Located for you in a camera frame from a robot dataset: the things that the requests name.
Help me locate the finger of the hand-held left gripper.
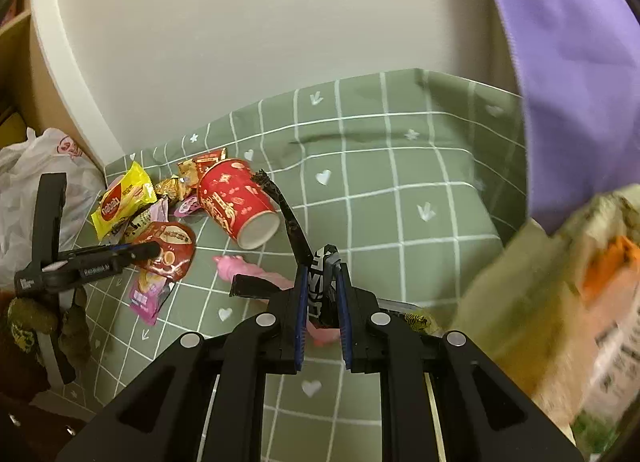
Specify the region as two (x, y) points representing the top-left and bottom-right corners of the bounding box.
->
(75, 241), (161, 275)

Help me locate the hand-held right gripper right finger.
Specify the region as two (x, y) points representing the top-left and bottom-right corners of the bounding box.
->
(335, 262), (586, 462)

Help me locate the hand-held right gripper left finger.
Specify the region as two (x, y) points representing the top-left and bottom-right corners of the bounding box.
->
(55, 264), (308, 462)

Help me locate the yellow snack packet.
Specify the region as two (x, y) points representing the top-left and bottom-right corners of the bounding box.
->
(91, 161), (158, 243)

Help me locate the black patterned wrapper strip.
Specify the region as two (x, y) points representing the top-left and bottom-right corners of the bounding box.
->
(252, 169), (343, 330)

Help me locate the red paper cup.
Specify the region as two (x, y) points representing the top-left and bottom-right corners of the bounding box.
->
(196, 158), (282, 250)

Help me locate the bin with yellow-green bag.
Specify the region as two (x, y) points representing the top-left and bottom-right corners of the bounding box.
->
(450, 189), (640, 462)

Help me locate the person's left hand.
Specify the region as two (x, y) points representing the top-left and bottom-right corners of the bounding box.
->
(6, 287), (92, 365)

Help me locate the dark red snack packet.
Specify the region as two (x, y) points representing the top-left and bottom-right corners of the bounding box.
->
(125, 221), (197, 287)

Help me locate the pink purple small packet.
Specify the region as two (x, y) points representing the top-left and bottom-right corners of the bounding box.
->
(127, 269), (176, 327)

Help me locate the white plastic bag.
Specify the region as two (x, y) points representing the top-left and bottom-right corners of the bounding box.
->
(0, 128), (106, 287)

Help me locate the gold candy wrapper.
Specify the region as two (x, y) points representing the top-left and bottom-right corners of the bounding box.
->
(154, 174), (193, 205)
(177, 160), (201, 187)

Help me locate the yellow black patterned wrapper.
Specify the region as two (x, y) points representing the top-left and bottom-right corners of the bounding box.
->
(402, 311), (441, 335)

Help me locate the pink caterpillar toy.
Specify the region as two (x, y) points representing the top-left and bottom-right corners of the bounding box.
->
(212, 254), (341, 347)

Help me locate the green checked bed sheet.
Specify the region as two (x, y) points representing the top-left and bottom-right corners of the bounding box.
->
(65, 69), (528, 462)

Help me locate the wooden shelf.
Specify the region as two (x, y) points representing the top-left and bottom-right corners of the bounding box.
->
(0, 9), (33, 143)

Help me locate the orange white packet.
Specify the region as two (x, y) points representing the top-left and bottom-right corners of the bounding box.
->
(575, 234), (640, 423)

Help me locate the purple pillow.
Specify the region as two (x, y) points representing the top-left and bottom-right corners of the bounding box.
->
(470, 0), (640, 235)

